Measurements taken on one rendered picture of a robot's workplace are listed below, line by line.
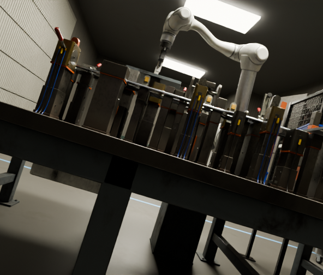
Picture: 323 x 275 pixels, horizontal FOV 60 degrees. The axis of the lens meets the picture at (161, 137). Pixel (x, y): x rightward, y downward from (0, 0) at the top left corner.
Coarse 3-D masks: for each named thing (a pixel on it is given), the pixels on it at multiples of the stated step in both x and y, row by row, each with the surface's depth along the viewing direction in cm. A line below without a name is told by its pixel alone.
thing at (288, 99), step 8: (288, 96) 491; (296, 96) 471; (304, 96) 454; (288, 104) 484; (304, 104) 450; (320, 104) 475; (304, 112) 451; (312, 112) 475; (296, 128) 449; (280, 152) 465
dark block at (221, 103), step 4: (220, 100) 166; (224, 100) 166; (220, 104) 166; (224, 104) 165; (220, 108) 165; (224, 108) 165; (216, 128) 165; (216, 132) 165; (212, 144) 165; (208, 156) 164
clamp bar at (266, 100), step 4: (264, 96) 164; (268, 96) 160; (264, 100) 162; (268, 100) 162; (264, 104) 162; (268, 104) 162; (264, 108) 162; (260, 112) 161; (264, 112) 161; (260, 116) 160
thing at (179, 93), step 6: (174, 108) 163; (168, 114) 164; (174, 114) 164; (168, 120) 164; (168, 126) 164; (162, 132) 163; (168, 132) 163; (162, 138) 163; (168, 138) 163; (162, 144) 163; (162, 150) 162
